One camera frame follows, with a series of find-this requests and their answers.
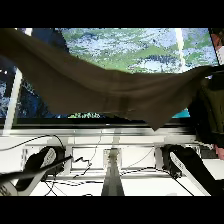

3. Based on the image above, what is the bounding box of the brown garment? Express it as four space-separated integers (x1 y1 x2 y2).
0 28 214 132

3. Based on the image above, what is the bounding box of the silver frame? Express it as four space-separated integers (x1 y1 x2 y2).
0 125 224 197

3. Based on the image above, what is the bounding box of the black cable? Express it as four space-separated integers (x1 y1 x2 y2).
0 133 66 153
119 166 174 178
72 133 103 180

